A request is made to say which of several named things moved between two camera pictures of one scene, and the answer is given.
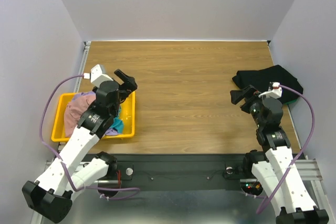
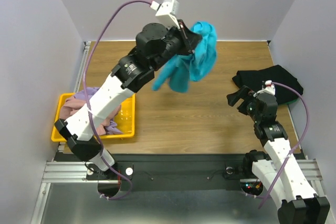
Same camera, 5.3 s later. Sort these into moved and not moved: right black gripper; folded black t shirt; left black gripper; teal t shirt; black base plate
Moved: left black gripper; teal t shirt
Not moved: folded black t shirt; right black gripper; black base plate
